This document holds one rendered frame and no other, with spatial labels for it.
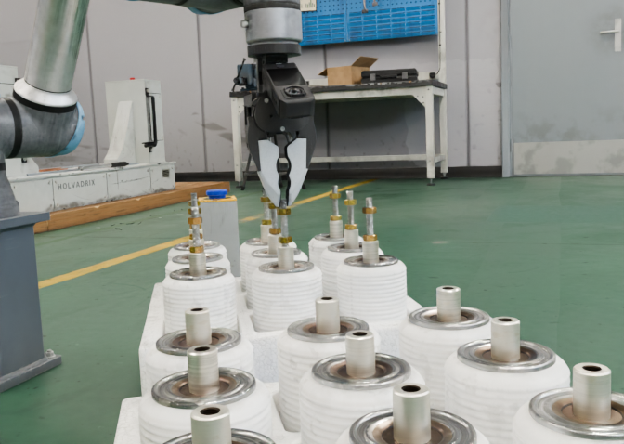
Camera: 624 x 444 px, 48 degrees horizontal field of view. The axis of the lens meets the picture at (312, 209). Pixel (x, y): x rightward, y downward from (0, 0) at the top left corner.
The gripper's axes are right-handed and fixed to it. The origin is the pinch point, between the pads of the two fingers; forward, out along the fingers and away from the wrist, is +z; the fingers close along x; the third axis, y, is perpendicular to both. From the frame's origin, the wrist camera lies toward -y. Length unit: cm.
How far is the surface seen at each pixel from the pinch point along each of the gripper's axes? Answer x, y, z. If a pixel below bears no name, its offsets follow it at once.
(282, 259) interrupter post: 0.6, -0.3, 8.3
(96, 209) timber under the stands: 32, 301, 29
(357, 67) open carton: -168, 441, -56
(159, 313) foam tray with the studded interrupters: 16.6, 11.4, 16.8
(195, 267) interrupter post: 12.1, 0.8, 8.5
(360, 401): 6.1, -46.3, 10.1
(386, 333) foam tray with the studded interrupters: -10.8, -8.3, 17.6
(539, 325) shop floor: -64, 38, 35
